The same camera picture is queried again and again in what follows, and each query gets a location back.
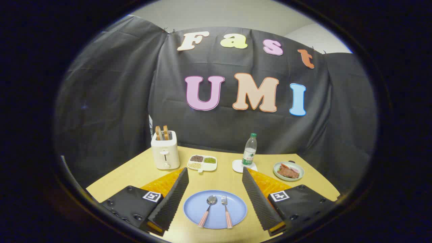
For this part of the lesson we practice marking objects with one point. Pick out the brown cooked meat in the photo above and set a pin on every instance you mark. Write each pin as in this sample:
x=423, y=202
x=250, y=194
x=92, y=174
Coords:
x=287, y=173

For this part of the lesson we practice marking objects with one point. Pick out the toasted bread slice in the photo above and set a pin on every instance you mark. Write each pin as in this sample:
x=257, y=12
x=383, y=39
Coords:
x=158, y=133
x=166, y=132

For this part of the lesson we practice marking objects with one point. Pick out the blue plate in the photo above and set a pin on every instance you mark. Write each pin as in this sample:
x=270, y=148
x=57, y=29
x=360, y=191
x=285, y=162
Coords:
x=216, y=219

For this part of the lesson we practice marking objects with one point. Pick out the pink ham slice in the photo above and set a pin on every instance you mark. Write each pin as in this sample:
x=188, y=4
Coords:
x=295, y=169

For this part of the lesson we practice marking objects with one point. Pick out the white toaster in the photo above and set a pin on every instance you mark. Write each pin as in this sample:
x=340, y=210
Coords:
x=165, y=152

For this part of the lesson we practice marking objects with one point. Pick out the white divided dish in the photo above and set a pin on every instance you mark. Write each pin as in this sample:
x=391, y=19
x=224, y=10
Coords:
x=211, y=166

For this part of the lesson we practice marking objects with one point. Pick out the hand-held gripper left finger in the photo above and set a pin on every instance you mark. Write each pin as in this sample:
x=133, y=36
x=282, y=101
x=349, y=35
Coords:
x=173, y=197

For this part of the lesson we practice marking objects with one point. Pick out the dark red beans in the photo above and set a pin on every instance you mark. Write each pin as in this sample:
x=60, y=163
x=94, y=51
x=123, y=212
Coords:
x=197, y=158

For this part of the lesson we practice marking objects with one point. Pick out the white square coaster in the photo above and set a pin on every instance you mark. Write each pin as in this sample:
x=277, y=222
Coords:
x=237, y=166

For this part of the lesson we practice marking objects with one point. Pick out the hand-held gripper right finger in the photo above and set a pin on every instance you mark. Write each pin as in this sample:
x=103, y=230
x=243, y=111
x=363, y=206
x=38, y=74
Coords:
x=258, y=199

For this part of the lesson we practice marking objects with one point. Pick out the beige beans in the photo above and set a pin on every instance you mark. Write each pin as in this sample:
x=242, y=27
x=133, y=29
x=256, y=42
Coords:
x=194, y=165

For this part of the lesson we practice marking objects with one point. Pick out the black backdrop cloth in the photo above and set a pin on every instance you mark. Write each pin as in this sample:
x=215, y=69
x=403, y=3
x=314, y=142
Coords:
x=118, y=101

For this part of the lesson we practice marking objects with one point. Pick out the clear water bottle green cap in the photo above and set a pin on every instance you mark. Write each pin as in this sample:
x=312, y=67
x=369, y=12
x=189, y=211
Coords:
x=249, y=152

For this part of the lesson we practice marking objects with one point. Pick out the green beans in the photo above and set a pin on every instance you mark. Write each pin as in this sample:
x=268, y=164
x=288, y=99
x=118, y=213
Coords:
x=209, y=160

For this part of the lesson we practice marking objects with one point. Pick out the pale green plate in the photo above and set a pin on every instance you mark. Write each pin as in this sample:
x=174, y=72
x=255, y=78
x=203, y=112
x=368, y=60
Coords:
x=276, y=168

